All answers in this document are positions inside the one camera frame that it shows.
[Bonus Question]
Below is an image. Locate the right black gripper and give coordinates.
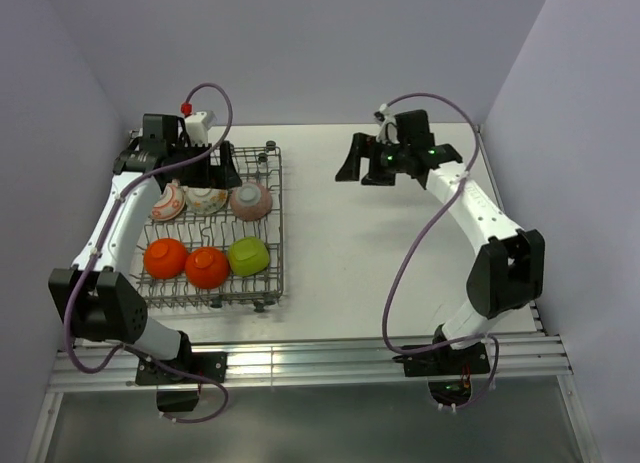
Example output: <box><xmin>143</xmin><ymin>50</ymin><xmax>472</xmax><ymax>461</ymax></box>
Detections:
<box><xmin>334</xmin><ymin>133</ymin><xmax>410</xmax><ymax>187</ymax></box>

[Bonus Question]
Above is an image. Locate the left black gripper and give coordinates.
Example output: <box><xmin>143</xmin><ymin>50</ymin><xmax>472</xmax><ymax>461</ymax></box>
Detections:
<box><xmin>168</xmin><ymin>140</ymin><xmax>241</xmax><ymax>190</ymax></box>

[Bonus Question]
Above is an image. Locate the dark patterned bottom bowl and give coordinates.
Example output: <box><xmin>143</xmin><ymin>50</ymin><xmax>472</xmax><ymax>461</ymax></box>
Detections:
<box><xmin>230</xmin><ymin>181</ymin><xmax>273</xmax><ymax>221</ymax></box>

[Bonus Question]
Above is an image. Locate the white bowl yellow flower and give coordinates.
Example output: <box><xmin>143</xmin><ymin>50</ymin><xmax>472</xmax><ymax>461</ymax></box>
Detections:
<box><xmin>183</xmin><ymin>186</ymin><xmax>229</xmax><ymax>216</ymax></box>

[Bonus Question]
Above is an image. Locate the orange floral pattern bowl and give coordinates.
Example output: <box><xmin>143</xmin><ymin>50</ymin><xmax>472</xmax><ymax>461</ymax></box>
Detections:
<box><xmin>150</xmin><ymin>181</ymin><xmax>186</xmax><ymax>222</ymax></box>

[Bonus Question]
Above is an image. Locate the white square bowl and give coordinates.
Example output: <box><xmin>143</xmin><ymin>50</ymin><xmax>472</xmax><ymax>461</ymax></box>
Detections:
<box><xmin>228</xmin><ymin>236</ymin><xmax>270</xmax><ymax>277</ymax></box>

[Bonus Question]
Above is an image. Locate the plain orange bowl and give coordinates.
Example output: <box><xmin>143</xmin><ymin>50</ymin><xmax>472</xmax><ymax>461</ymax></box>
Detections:
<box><xmin>185</xmin><ymin>247</ymin><xmax>230</xmax><ymax>290</ymax></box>
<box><xmin>143</xmin><ymin>238</ymin><xmax>189</xmax><ymax>280</ymax></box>

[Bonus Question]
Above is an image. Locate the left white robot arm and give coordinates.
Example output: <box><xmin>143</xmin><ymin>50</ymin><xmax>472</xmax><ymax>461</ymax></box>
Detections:
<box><xmin>48</xmin><ymin>111</ymin><xmax>230</xmax><ymax>382</ymax></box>

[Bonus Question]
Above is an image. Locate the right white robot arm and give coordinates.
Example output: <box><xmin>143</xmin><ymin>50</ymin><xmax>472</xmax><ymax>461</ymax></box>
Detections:
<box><xmin>335</xmin><ymin>105</ymin><xmax>545</xmax><ymax>373</ymax></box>

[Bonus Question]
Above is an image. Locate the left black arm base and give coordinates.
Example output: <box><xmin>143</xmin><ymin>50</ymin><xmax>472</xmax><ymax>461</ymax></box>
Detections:
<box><xmin>135</xmin><ymin>351</ymin><xmax>228</xmax><ymax>416</ymax></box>

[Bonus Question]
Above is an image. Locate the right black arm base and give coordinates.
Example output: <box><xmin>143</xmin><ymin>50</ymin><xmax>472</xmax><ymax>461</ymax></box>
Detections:
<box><xmin>393</xmin><ymin>343</ymin><xmax>490</xmax><ymax>406</ymax></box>

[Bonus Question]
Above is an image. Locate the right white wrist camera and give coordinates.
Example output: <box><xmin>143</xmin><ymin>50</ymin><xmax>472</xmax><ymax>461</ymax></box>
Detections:
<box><xmin>374</xmin><ymin>104</ymin><xmax>399</xmax><ymax>144</ymax></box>

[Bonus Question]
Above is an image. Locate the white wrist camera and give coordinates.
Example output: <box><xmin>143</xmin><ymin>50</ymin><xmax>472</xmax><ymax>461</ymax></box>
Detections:
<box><xmin>180</xmin><ymin>102</ymin><xmax>217</xmax><ymax>147</ymax></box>
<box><xmin>374</xmin><ymin>104</ymin><xmax>399</xmax><ymax>144</ymax></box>

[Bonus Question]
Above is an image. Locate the grey wire dish rack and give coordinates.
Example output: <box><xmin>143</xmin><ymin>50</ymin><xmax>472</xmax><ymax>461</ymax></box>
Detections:
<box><xmin>129</xmin><ymin>141</ymin><xmax>284</xmax><ymax>312</ymax></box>

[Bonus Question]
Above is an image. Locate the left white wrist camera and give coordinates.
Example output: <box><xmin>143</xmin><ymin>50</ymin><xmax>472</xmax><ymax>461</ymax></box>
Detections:
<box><xmin>180</xmin><ymin>102</ymin><xmax>217</xmax><ymax>147</ymax></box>

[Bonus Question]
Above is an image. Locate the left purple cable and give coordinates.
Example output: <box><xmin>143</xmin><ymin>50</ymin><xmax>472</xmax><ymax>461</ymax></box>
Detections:
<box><xmin>62</xmin><ymin>81</ymin><xmax>235</xmax><ymax>425</ymax></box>

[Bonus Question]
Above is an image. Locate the aluminium mounting rail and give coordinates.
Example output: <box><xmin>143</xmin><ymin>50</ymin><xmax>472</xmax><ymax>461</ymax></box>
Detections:
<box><xmin>47</xmin><ymin>334</ymin><xmax>572</xmax><ymax>393</ymax></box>

